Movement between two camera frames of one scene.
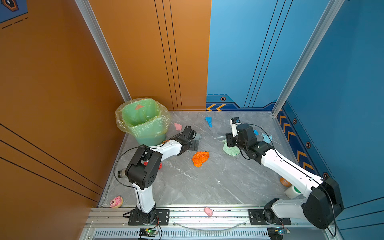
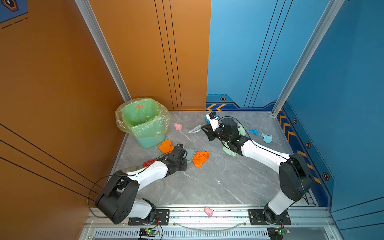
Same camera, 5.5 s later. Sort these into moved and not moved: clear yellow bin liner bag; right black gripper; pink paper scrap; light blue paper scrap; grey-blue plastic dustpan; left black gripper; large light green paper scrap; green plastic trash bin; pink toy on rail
Moved: left black gripper; grey-blue plastic dustpan; right black gripper
Not moved: pink toy on rail; clear yellow bin liner bag; light blue paper scrap; pink paper scrap; large light green paper scrap; green plastic trash bin
